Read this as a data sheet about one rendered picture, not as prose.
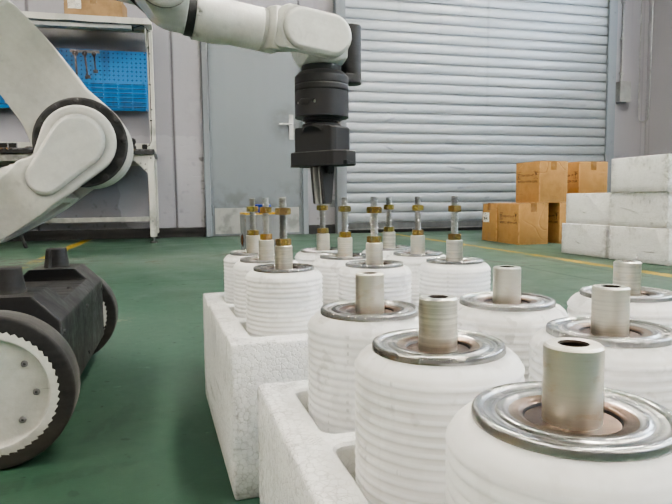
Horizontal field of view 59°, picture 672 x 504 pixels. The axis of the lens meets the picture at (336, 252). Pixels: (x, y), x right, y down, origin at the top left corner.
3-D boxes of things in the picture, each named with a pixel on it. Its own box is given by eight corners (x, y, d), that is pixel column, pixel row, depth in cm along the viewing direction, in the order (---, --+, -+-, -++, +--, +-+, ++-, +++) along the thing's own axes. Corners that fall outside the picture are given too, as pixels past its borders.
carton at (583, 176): (607, 201, 448) (608, 161, 446) (578, 202, 443) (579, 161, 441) (582, 201, 477) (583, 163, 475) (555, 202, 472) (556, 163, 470)
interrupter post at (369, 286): (359, 319, 44) (359, 275, 44) (350, 314, 47) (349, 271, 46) (390, 317, 45) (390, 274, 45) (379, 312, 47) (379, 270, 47)
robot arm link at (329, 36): (350, 59, 94) (267, 41, 89) (330, 71, 102) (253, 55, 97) (355, 17, 93) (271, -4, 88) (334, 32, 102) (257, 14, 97)
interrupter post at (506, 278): (501, 310, 48) (502, 268, 47) (485, 305, 50) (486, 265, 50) (527, 308, 48) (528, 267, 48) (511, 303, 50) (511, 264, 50)
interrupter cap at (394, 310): (336, 329, 41) (335, 319, 41) (310, 310, 48) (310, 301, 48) (436, 322, 43) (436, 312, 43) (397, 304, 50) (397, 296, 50)
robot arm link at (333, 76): (304, 87, 93) (303, 11, 92) (285, 98, 102) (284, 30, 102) (371, 91, 97) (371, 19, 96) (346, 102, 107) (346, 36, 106)
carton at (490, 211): (514, 238, 495) (515, 202, 493) (530, 240, 472) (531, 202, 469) (481, 239, 488) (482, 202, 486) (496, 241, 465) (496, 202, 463)
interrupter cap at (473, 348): (401, 377, 30) (401, 364, 30) (354, 343, 37) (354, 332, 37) (533, 364, 32) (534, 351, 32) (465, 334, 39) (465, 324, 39)
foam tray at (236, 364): (234, 502, 67) (230, 344, 66) (205, 395, 104) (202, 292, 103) (534, 455, 79) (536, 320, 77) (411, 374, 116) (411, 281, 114)
